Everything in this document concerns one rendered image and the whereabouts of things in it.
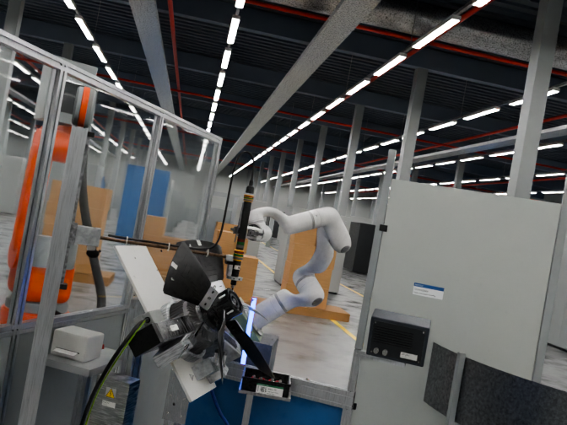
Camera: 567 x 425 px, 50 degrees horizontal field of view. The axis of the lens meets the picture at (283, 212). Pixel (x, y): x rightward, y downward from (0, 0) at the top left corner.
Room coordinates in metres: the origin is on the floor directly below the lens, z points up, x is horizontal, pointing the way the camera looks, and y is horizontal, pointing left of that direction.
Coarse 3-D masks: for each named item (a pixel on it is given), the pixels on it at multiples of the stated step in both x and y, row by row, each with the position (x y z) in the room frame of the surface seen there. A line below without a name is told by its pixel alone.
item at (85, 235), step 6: (78, 228) 2.34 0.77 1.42; (84, 228) 2.35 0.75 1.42; (90, 228) 2.36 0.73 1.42; (96, 228) 2.40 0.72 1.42; (78, 234) 2.34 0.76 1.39; (84, 234) 2.35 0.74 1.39; (90, 234) 2.36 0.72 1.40; (96, 234) 2.37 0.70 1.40; (72, 240) 2.35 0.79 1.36; (78, 240) 2.34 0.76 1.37; (84, 240) 2.35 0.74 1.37; (90, 240) 2.36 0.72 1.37; (96, 240) 2.37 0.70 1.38; (96, 246) 2.37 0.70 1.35
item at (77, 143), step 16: (80, 128) 2.32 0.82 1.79; (80, 144) 2.33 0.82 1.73; (80, 160) 2.32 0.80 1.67; (64, 176) 2.31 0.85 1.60; (64, 192) 2.32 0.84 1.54; (64, 208) 2.32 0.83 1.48; (64, 224) 2.32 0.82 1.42; (64, 240) 2.34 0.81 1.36; (48, 256) 2.31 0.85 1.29; (64, 256) 2.33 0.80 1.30; (48, 272) 2.32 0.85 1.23; (48, 288) 2.31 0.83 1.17; (48, 304) 2.32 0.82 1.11; (48, 320) 2.33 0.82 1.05; (48, 336) 2.32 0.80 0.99; (32, 352) 2.31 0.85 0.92; (32, 368) 2.32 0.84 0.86; (32, 384) 2.32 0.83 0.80; (32, 400) 2.32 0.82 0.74; (32, 416) 2.33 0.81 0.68
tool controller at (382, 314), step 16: (384, 320) 2.71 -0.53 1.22; (400, 320) 2.70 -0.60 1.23; (416, 320) 2.72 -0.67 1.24; (384, 336) 2.72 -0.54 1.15; (400, 336) 2.69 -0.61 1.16; (416, 336) 2.68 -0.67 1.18; (368, 352) 2.76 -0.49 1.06; (384, 352) 2.71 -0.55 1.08; (400, 352) 2.71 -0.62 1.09; (416, 352) 2.69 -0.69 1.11
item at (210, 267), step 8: (184, 240) 2.64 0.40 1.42; (192, 240) 2.67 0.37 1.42; (200, 240) 2.69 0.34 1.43; (216, 248) 2.71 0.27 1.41; (200, 256) 2.62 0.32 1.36; (208, 256) 2.64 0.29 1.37; (208, 264) 2.61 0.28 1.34; (216, 264) 2.62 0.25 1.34; (208, 272) 2.58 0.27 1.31; (216, 272) 2.59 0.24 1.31; (216, 280) 2.56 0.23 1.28
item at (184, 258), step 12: (180, 252) 2.31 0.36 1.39; (180, 264) 2.30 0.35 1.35; (192, 264) 2.36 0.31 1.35; (168, 276) 2.25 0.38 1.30; (180, 276) 2.30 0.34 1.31; (192, 276) 2.35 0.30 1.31; (204, 276) 2.40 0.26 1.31; (168, 288) 2.25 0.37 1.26; (180, 288) 2.30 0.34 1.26; (192, 288) 2.36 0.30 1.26; (204, 288) 2.41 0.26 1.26; (192, 300) 2.37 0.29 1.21
